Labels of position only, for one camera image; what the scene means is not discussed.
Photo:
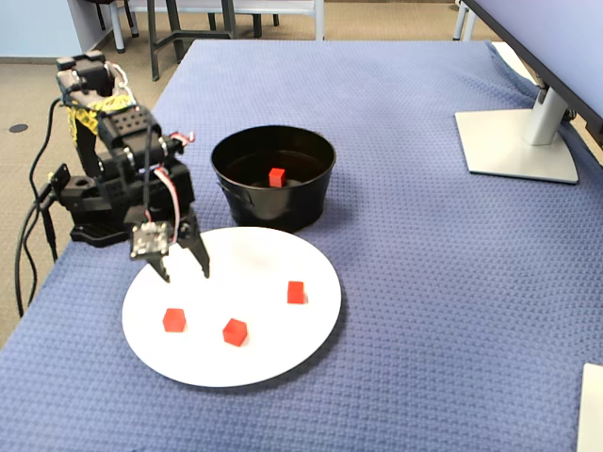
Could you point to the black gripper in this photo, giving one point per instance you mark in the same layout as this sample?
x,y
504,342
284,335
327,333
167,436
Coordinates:
x,y
187,234

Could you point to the red cube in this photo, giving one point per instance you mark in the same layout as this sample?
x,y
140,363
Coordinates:
x,y
174,320
296,292
276,178
234,332

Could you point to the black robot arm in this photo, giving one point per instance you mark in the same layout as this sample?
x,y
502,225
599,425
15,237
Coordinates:
x,y
122,127

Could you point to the white round plate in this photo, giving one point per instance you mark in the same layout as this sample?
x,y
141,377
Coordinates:
x,y
259,339

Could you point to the black round bucket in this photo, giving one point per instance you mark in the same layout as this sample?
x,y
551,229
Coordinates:
x,y
273,207

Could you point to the round floor outlet cover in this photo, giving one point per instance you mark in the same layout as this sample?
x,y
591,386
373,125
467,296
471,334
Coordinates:
x,y
18,127

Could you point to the black chair legs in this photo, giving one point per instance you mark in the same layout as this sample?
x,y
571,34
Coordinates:
x,y
257,26
133,23

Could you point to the blue woven table cloth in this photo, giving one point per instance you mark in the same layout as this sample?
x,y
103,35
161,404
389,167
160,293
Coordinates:
x,y
424,282

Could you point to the silver monitor stand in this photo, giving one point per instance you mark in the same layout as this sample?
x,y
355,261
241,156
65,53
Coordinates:
x,y
513,150

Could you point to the white table leg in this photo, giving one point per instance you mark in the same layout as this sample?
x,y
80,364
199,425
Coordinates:
x,y
459,23

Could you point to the computer monitor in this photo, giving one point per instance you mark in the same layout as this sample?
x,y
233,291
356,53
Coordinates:
x,y
556,37

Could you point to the white flat object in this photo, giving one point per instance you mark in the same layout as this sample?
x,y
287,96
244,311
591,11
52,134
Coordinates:
x,y
592,409

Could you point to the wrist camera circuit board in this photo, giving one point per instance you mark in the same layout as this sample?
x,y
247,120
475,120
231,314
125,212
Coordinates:
x,y
150,240

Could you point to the dark grey metal frame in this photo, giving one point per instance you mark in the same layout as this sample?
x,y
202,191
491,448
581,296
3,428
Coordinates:
x,y
153,47

